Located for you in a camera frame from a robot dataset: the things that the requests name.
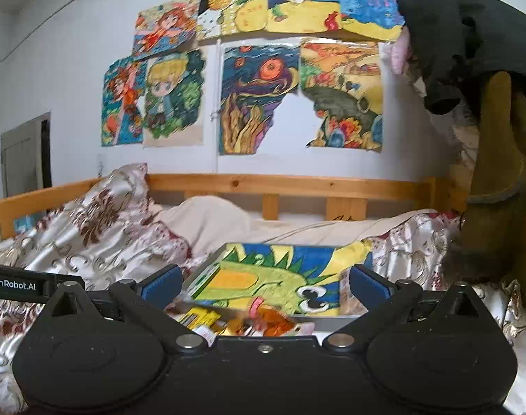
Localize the red haired girl drawing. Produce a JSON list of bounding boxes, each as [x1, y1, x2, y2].
[[131, 0, 200, 60]]

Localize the clear puffed rice bar packet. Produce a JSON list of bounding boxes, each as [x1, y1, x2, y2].
[[339, 267, 368, 317]]

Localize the anime girl drawing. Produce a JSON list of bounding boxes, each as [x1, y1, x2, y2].
[[101, 56, 147, 147]]

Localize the brown mustard garment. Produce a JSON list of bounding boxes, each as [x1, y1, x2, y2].
[[444, 71, 526, 283]]

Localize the blond boy drawing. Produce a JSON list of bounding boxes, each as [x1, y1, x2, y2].
[[143, 48, 206, 148]]

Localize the grey wall cabinet door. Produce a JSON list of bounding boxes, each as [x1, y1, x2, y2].
[[0, 112, 52, 198]]

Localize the swirly sea drawing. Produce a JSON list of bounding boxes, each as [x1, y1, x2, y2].
[[219, 44, 300, 156]]

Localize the planet space drawing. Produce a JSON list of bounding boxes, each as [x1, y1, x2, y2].
[[196, 0, 268, 40]]

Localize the floral satin bedspread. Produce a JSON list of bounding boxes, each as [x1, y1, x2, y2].
[[0, 164, 526, 414]]

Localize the white pink green snack packet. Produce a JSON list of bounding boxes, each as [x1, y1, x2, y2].
[[285, 322, 315, 336]]

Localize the cream blanket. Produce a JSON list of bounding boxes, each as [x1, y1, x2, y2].
[[155, 196, 441, 265]]

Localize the orange jelly snack bag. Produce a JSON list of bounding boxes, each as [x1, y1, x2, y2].
[[248, 297, 296, 337]]

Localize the dark clothes pile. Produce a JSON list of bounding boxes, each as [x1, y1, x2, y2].
[[397, 0, 526, 117]]

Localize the landscape drawing torn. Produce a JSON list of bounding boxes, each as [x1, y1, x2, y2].
[[299, 38, 383, 152]]

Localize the grey tray with dinosaur drawing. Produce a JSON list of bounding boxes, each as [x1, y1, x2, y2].
[[183, 241, 372, 317]]

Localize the yellow snack packet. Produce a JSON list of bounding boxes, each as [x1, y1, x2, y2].
[[177, 307, 222, 332]]

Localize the wooden bed frame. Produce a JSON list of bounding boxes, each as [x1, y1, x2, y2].
[[0, 173, 468, 240]]

